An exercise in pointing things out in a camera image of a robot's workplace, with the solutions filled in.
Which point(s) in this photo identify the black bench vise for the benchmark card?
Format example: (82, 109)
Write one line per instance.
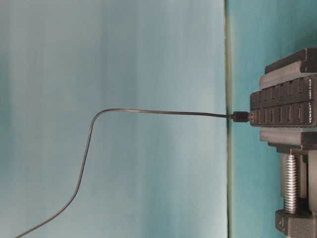
(297, 147)

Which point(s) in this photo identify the black multi-port USB hub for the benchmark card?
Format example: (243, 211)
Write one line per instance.
(289, 104)

